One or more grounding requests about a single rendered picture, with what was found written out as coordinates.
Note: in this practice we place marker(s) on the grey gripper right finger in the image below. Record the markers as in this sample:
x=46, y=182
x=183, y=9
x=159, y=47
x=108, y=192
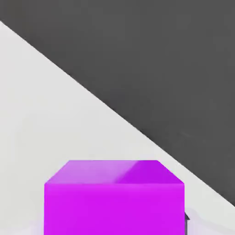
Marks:
x=186, y=223

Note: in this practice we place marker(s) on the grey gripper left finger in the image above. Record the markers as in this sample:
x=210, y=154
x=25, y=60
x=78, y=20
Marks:
x=37, y=230

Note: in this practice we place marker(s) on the small magenta cube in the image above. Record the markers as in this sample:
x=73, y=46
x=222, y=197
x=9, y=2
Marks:
x=113, y=207

